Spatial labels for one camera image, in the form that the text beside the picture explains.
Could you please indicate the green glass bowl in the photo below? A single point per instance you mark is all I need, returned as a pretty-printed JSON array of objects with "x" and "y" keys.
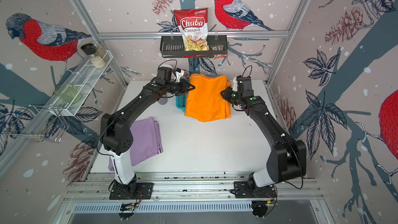
[{"x": 68, "y": 93}]

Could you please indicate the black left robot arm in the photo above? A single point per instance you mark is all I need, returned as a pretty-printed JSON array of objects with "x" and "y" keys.
[{"x": 116, "y": 135}]

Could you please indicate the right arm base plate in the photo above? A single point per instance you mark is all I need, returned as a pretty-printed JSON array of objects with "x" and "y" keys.
[{"x": 247, "y": 189}]

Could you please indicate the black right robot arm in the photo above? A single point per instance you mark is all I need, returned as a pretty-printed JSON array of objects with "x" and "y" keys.
[{"x": 287, "y": 159}]

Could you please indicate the small glass spice jar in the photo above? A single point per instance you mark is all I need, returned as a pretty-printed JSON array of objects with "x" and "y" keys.
[{"x": 101, "y": 52}]

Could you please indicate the black lid spice jar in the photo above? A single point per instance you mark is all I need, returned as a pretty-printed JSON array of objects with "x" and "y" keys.
[{"x": 90, "y": 51}]

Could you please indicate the orange pants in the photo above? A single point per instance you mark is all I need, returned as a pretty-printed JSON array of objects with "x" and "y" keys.
[{"x": 205, "y": 102}]

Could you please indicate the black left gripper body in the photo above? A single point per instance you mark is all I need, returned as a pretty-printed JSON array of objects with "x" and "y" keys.
[{"x": 179, "y": 87}]

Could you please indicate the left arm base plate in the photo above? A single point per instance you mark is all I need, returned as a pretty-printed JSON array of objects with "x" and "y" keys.
[{"x": 133, "y": 190}]

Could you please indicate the red Chuba chips bag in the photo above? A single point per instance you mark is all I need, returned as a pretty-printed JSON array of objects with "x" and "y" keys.
[{"x": 193, "y": 26}]

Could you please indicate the white wire wall shelf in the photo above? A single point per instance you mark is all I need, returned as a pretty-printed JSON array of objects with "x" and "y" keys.
[{"x": 84, "y": 77}]

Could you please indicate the purple pants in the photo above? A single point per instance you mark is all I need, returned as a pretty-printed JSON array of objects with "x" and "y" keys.
[{"x": 147, "y": 140}]

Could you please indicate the black wire wall basket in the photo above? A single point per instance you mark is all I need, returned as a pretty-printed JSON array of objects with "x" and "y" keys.
[{"x": 177, "y": 47}]

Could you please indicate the teal plastic basket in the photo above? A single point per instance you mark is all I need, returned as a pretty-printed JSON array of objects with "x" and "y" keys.
[{"x": 181, "y": 102}]

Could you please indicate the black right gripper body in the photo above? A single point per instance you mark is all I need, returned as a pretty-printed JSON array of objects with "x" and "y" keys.
[{"x": 232, "y": 96}]

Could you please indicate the wire hook rack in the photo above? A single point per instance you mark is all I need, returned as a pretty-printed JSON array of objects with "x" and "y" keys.
[{"x": 36, "y": 123}]

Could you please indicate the purple cup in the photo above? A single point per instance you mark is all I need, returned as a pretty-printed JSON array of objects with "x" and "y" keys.
[{"x": 163, "y": 100}]

